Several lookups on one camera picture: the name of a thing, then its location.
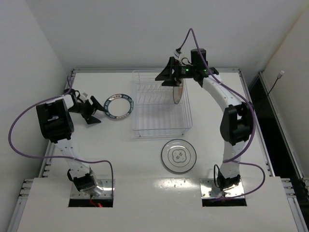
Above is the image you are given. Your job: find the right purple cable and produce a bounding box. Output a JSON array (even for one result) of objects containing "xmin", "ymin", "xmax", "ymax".
[{"xmin": 175, "ymin": 28, "xmax": 267, "ymax": 202}]

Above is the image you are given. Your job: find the clear wire dish rack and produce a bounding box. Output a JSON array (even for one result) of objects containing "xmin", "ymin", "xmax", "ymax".
[{"xmin": 132, "ymin": 70, "xmax": 193, "ymax": 139}]

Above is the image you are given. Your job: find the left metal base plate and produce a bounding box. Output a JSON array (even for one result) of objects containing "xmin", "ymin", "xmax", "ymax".
[{"xmin": 70, "ymin": 179, "xmax": 114, "ymax": 200}]

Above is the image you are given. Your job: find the black wall cable with plug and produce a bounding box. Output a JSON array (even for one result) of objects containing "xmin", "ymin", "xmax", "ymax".
[{"xmin": 266, "ymin": 70, "xmax": 285, "ymax": 97}]

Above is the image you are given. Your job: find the orange sunburst plate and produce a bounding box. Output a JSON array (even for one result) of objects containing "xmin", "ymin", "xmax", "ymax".
[{"xmin": 173, "ymin": 79, "xmax": 184, "ymax": 104}]

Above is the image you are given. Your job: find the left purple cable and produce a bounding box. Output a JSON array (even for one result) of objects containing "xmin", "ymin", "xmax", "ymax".
[{"xmin": 8, "ymin": 74, "xmax": 114, "ymax": 198}]

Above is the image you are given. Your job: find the metal base plate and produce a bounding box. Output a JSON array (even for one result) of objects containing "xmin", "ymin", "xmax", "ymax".
[
  {"xmin": 199, "ymin": 179, "xmax": 245, "ymax": 200},
  {"xmin": 70, "ymin": 179, "xmax": 114, "ymax": 200}
]

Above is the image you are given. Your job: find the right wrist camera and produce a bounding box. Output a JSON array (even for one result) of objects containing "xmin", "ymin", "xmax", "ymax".
[{"xmin": 191, "ymin": 48, "xmax": 208, "ymax": 69}]

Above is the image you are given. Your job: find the purple cable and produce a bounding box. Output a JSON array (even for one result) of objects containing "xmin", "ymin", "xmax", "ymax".
[
  {"xmin": 8, "ymin": 74, "xmax": 114, "ymax": 198},
  {"xmin": 175, "ymin": 28, "xmax": 267, "ymax": 202}
]

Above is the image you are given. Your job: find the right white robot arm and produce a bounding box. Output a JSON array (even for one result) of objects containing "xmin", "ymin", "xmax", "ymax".
[{"xmin": 155, "ymin": 57, "xmax": 253, "ymax": 190}]

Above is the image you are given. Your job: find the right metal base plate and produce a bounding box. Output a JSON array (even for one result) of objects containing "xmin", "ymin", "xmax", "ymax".
[{"xmin": 199, "ymin": 179, "xmax": 245, "ymax": 200}]

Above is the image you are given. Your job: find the grey rimmed white plate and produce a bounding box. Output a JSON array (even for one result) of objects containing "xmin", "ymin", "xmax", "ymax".
[{"xmin": 160, "ymin": 139, "xmax": 197, "ymax": 174}]

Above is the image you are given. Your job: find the green rimmed white plate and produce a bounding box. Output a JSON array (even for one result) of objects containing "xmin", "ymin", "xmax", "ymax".
[{"xmin": 103, "ymin": 93, "xmax": 134, "ymax": 120}]

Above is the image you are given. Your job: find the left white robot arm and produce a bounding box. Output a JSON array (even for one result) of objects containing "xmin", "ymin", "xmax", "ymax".
[{"xmin": 36, "ymin": 92, "xmax": 105, "ymax": 197}]

